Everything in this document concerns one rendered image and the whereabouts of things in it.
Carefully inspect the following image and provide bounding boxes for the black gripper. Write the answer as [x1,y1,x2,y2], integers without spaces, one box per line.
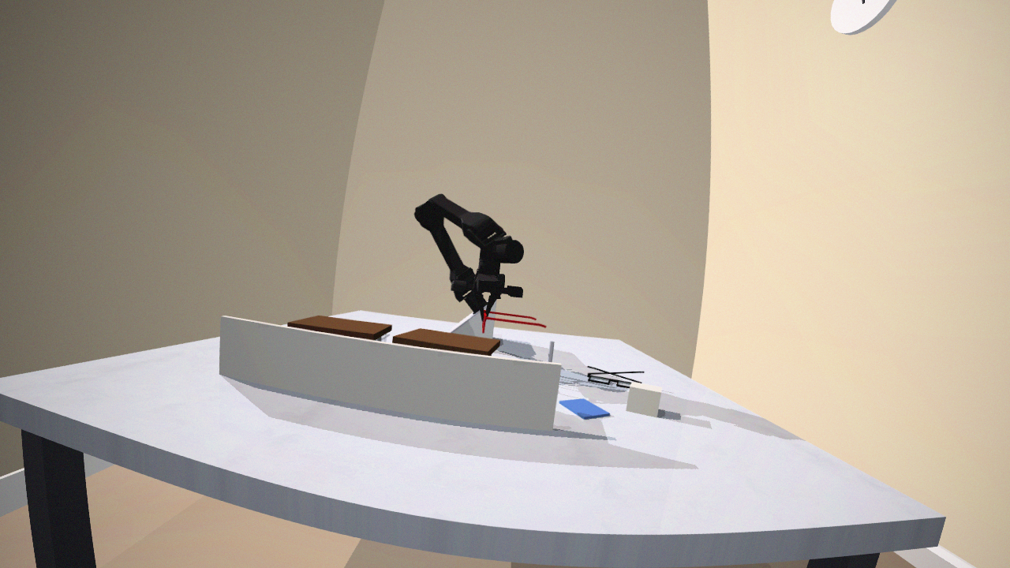
[451,262,523,321]

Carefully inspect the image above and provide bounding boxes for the blue flat rectangular pad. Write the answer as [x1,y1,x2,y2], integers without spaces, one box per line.
[559,399,610,420]

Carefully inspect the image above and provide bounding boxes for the black glasses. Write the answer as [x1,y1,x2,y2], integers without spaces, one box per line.
[587,367,642,388]

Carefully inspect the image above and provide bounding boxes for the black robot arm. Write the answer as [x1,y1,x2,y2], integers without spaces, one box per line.
[414,193,524,314]

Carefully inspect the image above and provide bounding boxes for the grey curved panel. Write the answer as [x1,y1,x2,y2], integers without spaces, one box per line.
[219,316,561,431]

